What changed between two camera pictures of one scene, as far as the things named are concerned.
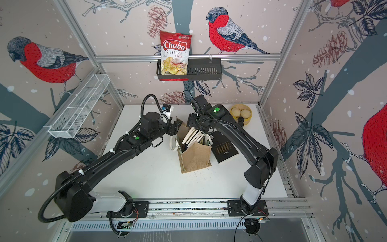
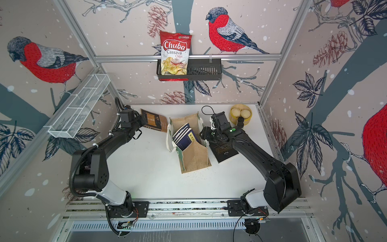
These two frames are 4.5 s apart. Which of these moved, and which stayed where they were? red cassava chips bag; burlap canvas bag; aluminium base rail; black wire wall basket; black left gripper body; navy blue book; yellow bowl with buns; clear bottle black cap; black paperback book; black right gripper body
Moved: navy blue book; black right gripper body; burlap canvas bag; black left gripper body
Stayed: black paperback book; clear bottle black cap; aluminium base rail; black wire wall basket; red cassava chips bag; yellow bowl with buns
